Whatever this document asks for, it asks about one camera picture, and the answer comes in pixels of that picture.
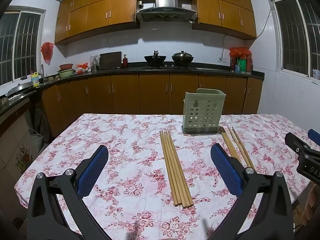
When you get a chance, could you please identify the gas stove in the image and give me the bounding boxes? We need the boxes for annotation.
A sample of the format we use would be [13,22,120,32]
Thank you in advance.
[142,64,198,70]

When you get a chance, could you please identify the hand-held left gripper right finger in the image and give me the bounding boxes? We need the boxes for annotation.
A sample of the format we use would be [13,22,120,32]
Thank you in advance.
[210,144,293,240]

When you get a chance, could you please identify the black pot with lid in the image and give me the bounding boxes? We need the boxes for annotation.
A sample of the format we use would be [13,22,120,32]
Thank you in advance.
[171,50,194,67]

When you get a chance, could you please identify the green package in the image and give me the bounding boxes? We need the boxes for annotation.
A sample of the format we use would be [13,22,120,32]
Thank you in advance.
[235,58,247,74]

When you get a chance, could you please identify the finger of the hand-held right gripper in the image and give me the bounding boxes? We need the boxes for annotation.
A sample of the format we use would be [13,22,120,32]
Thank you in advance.
[308,129,320,143]
[285,132,320,155]

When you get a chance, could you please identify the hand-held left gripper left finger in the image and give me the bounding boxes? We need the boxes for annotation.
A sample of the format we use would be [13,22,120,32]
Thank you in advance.
[26,144,109,240]

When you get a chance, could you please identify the red and white plastic bag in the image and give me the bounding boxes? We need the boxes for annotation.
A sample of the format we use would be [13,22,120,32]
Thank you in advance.
[75,63,89,74]

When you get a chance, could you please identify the pink floral tablecloth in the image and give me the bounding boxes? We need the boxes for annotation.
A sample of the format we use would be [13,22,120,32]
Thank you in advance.
[14,113,320,240]

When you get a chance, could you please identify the green basin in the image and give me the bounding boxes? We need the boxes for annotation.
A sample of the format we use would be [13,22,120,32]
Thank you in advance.
[57,69,76,78]

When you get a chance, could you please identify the barred window with grey frame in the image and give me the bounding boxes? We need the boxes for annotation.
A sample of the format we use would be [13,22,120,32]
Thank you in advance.
[0,10,43,85]

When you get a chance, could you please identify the green perforated utensil holder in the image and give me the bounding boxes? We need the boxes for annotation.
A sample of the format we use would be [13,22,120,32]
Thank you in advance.
[182,88,227,134]

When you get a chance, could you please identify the black wok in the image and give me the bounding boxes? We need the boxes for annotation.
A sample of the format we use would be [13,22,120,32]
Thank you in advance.
[144,50,167,67]

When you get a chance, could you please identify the dark wooden cutting board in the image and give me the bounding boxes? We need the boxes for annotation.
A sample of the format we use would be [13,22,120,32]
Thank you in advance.
[99,51,122,70]

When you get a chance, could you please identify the person's right hand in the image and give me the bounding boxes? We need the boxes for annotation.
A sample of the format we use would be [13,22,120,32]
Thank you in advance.
[306,184,320,209]

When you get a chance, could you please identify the white power cable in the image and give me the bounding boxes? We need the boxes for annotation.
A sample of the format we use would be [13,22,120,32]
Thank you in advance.
[221,6,274,58]

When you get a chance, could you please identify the crumpled red plastic bag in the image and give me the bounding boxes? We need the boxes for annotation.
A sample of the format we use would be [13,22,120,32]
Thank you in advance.
[229,47,252,58]

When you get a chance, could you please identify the metal wok lid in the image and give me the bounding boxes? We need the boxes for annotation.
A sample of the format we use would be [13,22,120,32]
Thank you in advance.
[6,82,34,97]

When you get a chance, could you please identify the barred window with white frame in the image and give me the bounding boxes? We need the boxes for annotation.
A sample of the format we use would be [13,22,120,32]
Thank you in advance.
[271,0,320,80]

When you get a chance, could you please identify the wooden base cabinets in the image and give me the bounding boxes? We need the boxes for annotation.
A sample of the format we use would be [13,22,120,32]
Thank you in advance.
[41,73,263,138]

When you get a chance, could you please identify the black kitchen countertop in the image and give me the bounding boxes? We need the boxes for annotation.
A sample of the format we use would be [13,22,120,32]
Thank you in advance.
[0,61,265,120]

